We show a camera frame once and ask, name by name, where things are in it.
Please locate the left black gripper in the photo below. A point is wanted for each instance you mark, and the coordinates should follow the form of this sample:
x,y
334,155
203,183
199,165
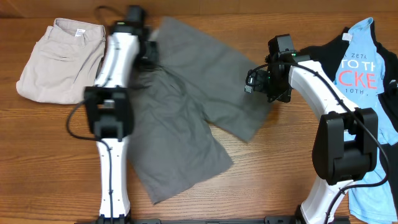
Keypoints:
x,y
153,54

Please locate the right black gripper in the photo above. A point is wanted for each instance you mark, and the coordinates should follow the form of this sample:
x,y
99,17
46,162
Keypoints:
x,y
284,95

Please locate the grey shorts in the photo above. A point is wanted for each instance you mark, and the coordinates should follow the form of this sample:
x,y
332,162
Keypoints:
x,y
199,81

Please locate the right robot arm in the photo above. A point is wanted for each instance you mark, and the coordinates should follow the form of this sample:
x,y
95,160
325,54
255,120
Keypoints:
x,y
345,147

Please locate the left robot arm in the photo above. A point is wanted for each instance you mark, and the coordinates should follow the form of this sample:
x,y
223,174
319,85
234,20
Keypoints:
x,y
109,111

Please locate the black garment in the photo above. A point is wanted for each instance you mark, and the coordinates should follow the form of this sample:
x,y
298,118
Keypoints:
x,y
328,55

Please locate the beige folded pants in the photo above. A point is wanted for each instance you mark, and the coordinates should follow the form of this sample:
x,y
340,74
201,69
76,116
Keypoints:
x,y
63,62

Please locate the light blue t-shirt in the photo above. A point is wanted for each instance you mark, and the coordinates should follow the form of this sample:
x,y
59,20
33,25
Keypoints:
x,y
363,73

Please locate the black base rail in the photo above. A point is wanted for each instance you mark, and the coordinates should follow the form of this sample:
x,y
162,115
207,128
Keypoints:
x,y
211,221

